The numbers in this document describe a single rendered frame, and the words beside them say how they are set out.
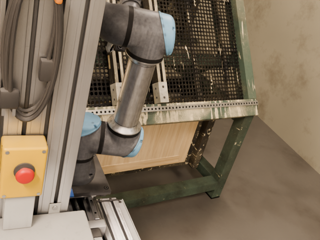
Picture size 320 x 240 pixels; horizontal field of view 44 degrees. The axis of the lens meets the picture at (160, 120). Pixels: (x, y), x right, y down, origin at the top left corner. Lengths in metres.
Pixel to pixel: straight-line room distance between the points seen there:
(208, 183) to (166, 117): 0.90
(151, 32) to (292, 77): 3.55
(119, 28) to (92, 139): 0.41
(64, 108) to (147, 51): 0.37
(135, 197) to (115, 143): 1.44
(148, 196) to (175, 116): 0.67
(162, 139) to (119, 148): 1.50
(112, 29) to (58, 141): 0.36
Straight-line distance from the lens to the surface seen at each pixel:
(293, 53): 4.59
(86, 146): 1.33
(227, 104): 2.68
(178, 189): 2.93
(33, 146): 0.83
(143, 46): 1.12
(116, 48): 1.65
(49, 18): 0.76
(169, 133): 2.82
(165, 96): 2.36
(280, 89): 4.68
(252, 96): 2.88
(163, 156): 2.94
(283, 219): 3.43
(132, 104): 1.24
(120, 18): 1.09
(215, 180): 3.16
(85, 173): 1.39
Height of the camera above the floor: 1.95
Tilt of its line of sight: 28 degrees down
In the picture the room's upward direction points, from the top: 16 degrees clockwise
